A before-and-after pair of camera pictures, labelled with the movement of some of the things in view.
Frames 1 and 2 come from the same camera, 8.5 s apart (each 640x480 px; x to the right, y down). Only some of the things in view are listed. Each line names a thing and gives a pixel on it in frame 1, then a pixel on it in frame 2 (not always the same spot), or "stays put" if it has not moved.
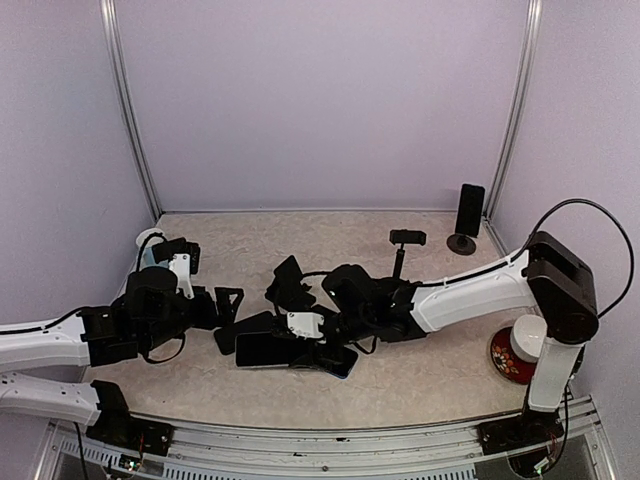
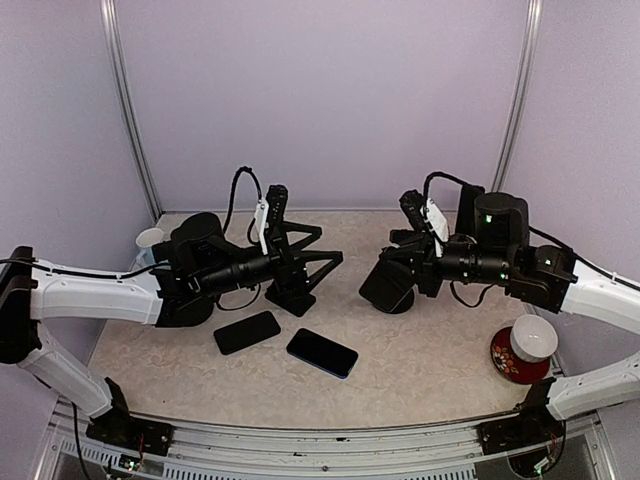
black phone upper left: x=226 y=336 stays put
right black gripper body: x=349 y=327 -> x=432 y=279
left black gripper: x=225 y=315 -> x=295 y=274
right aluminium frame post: x=530 y=51 stays put
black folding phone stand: x=285 y=289 stays put
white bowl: x=527 y=337 stays put
